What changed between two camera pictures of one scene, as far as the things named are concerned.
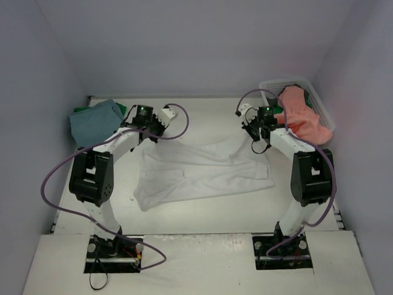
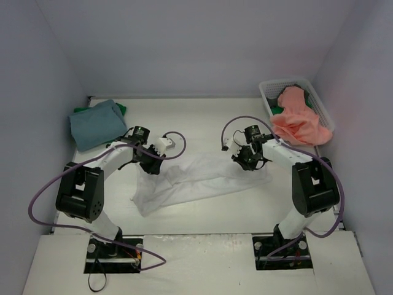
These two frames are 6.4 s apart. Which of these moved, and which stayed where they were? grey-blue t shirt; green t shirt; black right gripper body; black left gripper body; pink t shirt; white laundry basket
Moved: black right gripper body; black left gripper body
Stayed: white laundry basket; green t shirt; grey-blue t shirt; pink t shirt
